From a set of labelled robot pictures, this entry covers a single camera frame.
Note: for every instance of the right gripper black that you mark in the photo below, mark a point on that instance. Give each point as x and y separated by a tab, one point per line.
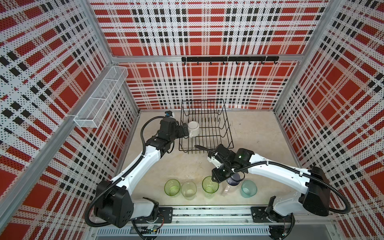
218	178

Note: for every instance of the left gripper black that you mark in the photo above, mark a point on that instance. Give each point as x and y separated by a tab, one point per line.
180	133

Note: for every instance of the white mug red inside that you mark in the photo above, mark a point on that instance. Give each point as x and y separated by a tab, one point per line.
194	129

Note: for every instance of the pink mug purple inside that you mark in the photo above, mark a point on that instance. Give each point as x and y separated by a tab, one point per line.
232	183

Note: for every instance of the black wire dish rack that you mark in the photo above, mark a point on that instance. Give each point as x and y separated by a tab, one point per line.
212	117

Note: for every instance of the teal textured glass cup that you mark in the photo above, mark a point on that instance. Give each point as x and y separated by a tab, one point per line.
248	189

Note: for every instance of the green patterned glass cup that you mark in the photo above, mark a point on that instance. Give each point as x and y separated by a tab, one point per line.
209	187

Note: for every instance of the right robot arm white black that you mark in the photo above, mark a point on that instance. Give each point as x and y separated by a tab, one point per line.
313	192

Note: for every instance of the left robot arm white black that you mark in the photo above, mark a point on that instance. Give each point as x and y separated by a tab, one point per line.
113	203

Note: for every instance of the pale green glass cup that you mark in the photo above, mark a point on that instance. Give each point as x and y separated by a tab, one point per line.
189	190

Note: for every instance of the green glass cup leftmost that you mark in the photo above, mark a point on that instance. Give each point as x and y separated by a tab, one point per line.
172	188

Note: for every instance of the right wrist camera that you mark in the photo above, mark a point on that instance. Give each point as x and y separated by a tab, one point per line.
214	161

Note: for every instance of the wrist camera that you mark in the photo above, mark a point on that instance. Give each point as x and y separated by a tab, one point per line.
169	114
214	161

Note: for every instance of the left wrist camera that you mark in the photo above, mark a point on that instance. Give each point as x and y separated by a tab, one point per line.
169	114

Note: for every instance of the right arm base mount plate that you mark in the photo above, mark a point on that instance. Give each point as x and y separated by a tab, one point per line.
261	213

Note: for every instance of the black wall hook rail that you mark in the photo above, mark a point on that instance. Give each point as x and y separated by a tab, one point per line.
260	59

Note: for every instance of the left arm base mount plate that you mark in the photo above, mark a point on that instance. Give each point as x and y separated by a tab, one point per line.
158	215

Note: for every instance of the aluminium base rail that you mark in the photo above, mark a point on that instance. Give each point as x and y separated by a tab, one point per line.
235	222

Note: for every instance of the white mesh wall basket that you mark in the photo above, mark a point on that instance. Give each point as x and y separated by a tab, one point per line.
97	105

